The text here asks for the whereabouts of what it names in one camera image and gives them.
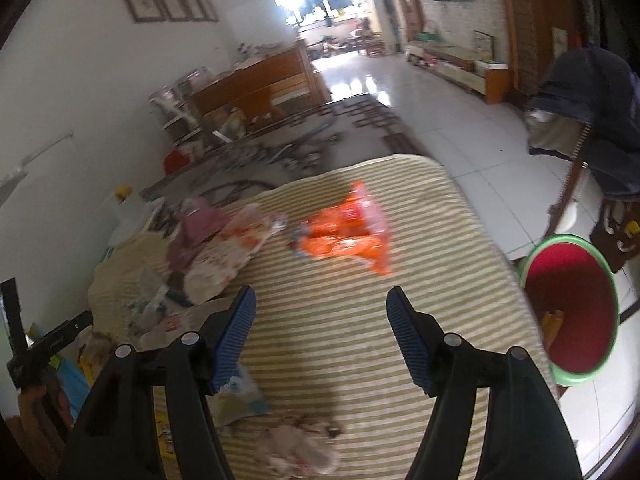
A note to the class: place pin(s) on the pink foil wrapper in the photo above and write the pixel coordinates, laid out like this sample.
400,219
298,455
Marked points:
199,222

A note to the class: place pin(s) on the low tv cabinet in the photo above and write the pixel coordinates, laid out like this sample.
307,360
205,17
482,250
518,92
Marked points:
462,67

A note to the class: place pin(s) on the white pink snack bag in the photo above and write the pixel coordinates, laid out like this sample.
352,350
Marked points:
229,251

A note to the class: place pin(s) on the white jug yellow cap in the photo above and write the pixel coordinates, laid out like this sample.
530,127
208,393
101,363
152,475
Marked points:
131,212

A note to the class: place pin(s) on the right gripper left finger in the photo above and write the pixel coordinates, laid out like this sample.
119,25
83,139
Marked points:
115,434

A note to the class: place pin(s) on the grey red wrapper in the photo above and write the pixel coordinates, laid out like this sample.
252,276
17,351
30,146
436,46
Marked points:
299,447

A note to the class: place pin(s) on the dark blue jacket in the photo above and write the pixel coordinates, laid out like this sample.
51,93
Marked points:
596,89

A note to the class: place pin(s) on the wooden bench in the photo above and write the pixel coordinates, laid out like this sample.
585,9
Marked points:
245,99

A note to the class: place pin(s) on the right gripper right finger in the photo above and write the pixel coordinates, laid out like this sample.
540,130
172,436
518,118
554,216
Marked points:
525,433

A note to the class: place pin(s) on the red green trash basin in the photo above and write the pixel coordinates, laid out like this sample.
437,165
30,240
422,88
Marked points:
569,284

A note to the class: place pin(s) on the orange snack bag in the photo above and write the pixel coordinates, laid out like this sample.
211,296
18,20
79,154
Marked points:
356,228

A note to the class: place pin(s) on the blue white snack bag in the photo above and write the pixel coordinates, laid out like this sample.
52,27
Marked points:
239,398

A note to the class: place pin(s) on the patterned grey rug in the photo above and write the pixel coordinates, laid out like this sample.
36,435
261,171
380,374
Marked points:
332,136

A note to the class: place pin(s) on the wooden chair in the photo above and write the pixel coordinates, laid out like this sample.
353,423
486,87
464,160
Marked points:
616,231

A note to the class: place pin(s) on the white magazine rack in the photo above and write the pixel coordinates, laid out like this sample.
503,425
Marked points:
179,119

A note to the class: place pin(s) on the small framed picture on cabinet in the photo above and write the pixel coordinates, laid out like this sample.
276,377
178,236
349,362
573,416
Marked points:
484,45

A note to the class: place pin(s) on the red bag on floor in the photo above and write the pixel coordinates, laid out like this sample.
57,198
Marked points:
175,161

